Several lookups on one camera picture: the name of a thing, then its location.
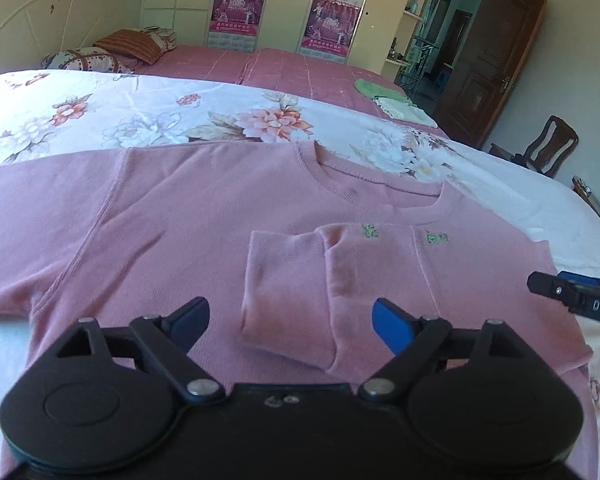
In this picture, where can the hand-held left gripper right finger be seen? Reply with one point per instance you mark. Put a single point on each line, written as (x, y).
(387, 322)

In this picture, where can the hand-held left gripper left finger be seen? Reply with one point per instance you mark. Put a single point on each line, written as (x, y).
(190, 317)

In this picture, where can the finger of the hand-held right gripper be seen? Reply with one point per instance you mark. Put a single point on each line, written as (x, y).
(547, 285)

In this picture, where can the pink knit sweater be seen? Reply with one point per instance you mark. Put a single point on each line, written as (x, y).
(180, 220)

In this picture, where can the brown wooden chair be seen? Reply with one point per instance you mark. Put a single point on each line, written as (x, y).
(555, 142)

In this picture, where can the white folded cloth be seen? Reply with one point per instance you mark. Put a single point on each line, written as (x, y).
(405, 110)

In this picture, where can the white floral bedsheet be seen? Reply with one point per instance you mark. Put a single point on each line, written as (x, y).
(130, 110)

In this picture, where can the brown wooden door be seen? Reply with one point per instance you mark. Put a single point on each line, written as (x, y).
(485, 70)

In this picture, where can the green folded cloth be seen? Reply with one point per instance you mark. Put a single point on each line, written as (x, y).
(377, 89)

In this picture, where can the metal rack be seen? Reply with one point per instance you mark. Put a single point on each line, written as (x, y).
(417, 62)

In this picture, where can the pink checked bedsheet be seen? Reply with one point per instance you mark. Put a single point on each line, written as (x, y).
(290, 70)

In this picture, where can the floral pillow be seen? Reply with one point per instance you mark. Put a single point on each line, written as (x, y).
(162, 37)
(87, 60)

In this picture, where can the brown striped pillow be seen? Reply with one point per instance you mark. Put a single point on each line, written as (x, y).
(130, 45)

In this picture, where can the pink calendar poster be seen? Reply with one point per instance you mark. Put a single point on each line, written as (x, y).
(237, 15)
(330, 27)

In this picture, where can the cream open shelf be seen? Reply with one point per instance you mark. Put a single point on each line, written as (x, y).
(410, 15)

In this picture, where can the cream wardrobe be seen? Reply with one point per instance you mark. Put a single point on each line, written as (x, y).
(290, 5)

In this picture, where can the cream bed headboard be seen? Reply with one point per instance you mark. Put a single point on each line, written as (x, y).
(45, 5)

